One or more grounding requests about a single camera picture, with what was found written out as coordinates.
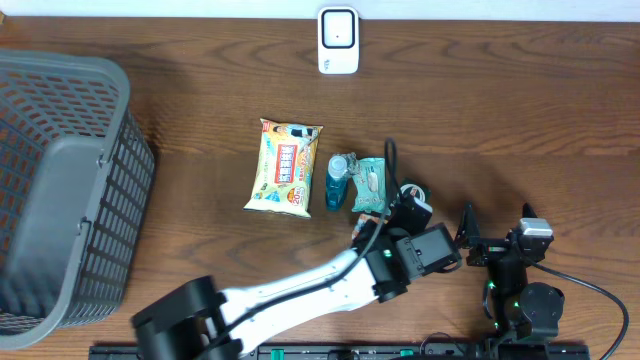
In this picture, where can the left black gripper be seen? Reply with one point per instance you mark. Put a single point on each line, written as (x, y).
(390, 222)

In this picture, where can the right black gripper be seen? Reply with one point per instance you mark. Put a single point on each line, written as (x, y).
(489, 248)

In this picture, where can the dark green round-logo box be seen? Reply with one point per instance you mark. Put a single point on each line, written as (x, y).
(410, 187)

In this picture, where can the orange snack packet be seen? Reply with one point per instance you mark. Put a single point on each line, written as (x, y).
(362, 220)

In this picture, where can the pale green small packet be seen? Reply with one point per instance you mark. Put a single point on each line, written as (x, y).
(370, 183)

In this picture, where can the teal spray bottle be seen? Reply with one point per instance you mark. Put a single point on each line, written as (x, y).
(341, 168)

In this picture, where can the yellow wet wipes pack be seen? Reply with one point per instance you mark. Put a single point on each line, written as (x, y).
(285, 168)

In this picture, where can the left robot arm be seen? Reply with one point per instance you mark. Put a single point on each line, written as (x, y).
(199, 321)

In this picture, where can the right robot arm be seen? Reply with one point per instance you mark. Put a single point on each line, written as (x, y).
(526, 315)

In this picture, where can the white barcode scanner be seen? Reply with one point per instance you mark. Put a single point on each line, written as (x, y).
(338, 40)

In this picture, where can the grey plastic shopping basket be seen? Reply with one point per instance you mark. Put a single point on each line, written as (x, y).
(76, 177)

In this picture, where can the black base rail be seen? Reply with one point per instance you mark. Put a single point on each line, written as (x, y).
(434, 348)

